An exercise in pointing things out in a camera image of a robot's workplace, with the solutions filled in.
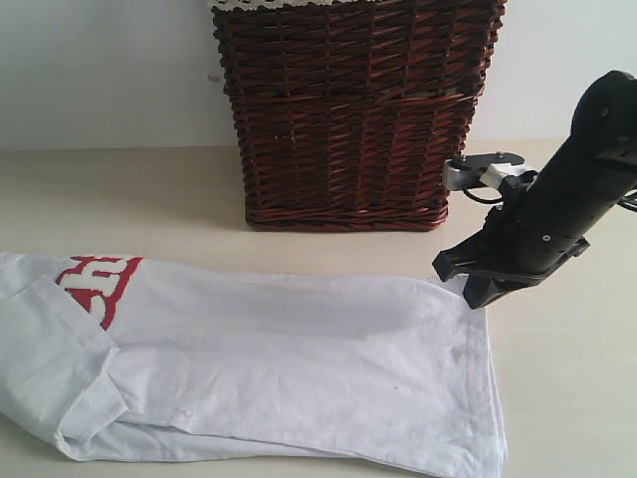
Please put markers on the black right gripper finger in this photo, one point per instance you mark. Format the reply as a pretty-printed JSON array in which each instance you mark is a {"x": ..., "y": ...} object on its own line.
[
  {"x": 468, "y": 257},
  {"x": 485, "y": 287}
]

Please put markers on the white t-shirt red print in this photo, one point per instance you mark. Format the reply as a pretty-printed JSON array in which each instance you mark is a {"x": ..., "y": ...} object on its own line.
[{"x": 130, "y": 359}]

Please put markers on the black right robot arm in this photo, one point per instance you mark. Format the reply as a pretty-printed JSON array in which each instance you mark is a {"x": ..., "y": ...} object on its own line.
[{"x": 604, "y": 121}]

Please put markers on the white tape camera mount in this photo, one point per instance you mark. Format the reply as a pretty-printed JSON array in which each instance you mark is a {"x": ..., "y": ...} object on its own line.
[{"x": 496, "y": 173}]

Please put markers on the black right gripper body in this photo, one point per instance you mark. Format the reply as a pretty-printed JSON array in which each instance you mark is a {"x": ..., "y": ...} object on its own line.
[{"x": 571, "y": 193}]

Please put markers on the dark red wicker basket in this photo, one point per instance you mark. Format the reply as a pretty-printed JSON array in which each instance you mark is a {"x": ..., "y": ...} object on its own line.
[{"x": 346, "y": 113}]

